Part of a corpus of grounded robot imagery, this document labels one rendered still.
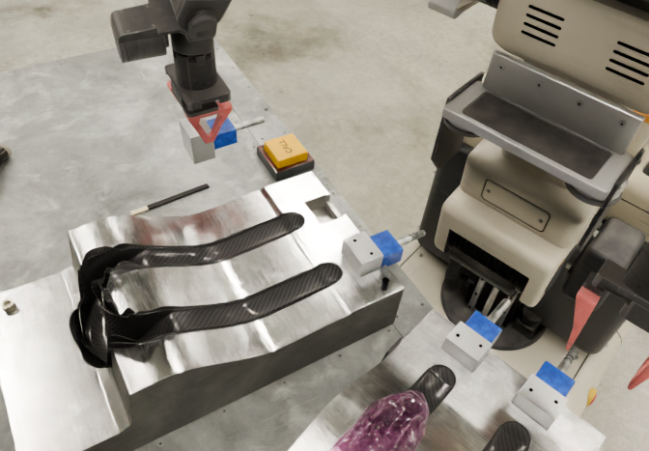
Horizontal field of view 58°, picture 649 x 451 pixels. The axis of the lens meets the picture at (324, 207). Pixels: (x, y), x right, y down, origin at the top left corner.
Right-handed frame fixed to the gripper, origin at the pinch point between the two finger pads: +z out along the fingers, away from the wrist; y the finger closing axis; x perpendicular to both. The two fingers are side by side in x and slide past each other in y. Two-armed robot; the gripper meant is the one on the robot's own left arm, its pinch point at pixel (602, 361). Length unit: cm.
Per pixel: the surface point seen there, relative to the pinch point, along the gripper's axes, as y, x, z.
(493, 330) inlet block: -11.8, 9.9, 9.2
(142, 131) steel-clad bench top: -85, 11, 16
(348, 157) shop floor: -102, 135, 44
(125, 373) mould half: -39, -27, 20
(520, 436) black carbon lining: -2.2, 2.0, 15.1
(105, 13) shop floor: -257, 135, 44
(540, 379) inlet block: -3.8, 8.0, 10.2
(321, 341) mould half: -28.5, -3.6, 17.8
